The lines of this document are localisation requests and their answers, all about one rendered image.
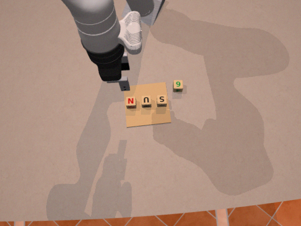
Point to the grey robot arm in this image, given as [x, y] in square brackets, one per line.
[97, 16]

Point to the tan flat mat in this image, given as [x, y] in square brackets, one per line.
[150, 115]

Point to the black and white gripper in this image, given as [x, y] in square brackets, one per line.
[106, 49]

